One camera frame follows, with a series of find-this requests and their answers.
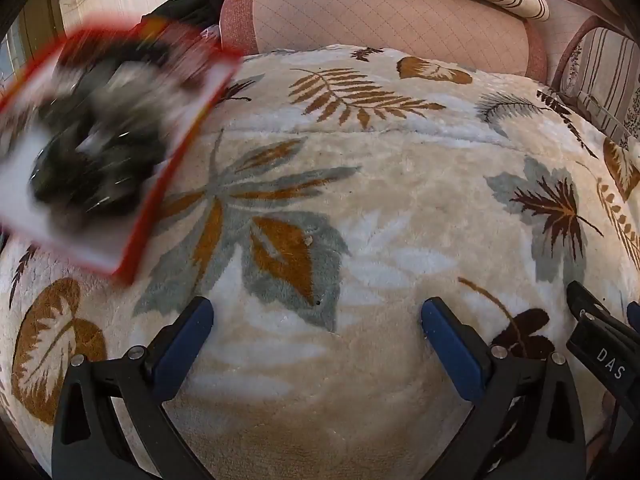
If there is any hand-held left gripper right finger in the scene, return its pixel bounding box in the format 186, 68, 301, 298
421, 297, 587, 480

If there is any pink quilted bolster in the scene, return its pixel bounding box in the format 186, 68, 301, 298
220, 0, 548, 83

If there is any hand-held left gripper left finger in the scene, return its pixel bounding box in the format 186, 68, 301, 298
52, 296, 215, 480

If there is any heap of dark hair clips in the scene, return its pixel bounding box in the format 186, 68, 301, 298
27, 40, 176, 226

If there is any striped floral cushion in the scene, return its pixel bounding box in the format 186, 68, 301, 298
542, 0, 640, 148

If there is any red jewelry box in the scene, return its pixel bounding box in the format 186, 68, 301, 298
0, 22, 246, 283

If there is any black cloth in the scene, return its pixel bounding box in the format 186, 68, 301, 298
142, 0, 236, 36

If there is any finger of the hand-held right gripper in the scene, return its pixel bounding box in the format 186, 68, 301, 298
566, 280, 640, 411

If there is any leaf print blanket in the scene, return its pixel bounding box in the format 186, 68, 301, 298
0, 45, 640, 480

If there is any glass panel door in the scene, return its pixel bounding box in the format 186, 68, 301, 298
0, 0, 66, 91

